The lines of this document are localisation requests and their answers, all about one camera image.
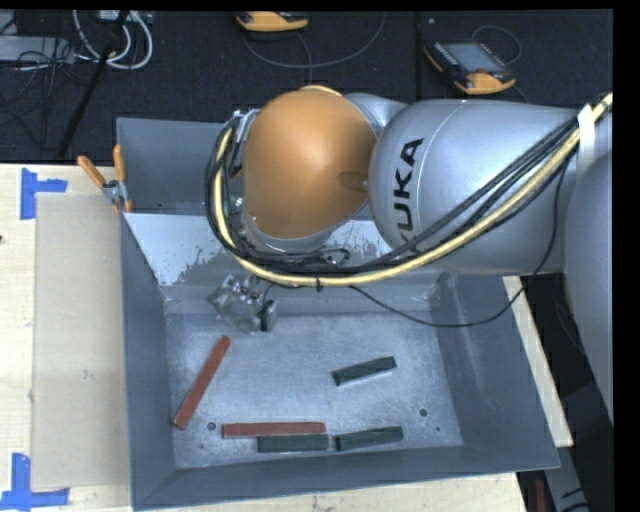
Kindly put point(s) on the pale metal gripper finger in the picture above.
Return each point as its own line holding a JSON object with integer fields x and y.
{"x": 269, "y": 315}
{"x": 235, "y": 314}

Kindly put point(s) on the grey metal bin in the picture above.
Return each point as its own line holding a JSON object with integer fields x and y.
{"x": 310, "y": 360}

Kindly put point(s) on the red-brown flat block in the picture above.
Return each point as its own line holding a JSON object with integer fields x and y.
{"x": 274, "y": 430}
{"x": 202, "y": 382}

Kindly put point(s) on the dark green flat block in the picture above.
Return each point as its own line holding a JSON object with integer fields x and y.
{"x": 364, "y": 370}
{"x": 369, "y": 438}
{"x": 293, "y": 443}

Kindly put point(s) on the pale flat board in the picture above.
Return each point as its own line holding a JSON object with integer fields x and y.
{"x": 75, "y": 340}

